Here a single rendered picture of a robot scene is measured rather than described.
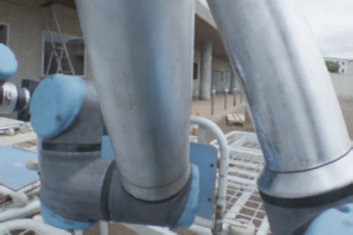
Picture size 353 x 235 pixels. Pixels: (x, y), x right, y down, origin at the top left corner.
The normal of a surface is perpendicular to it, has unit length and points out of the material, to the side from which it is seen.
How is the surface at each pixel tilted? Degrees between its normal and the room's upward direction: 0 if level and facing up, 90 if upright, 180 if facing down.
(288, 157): 101
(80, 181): 55
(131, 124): 122
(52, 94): 75
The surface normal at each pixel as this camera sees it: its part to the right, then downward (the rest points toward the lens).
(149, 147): 0.15, 0.61
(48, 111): -0.41, -0.19
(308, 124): -0.21, 0.04
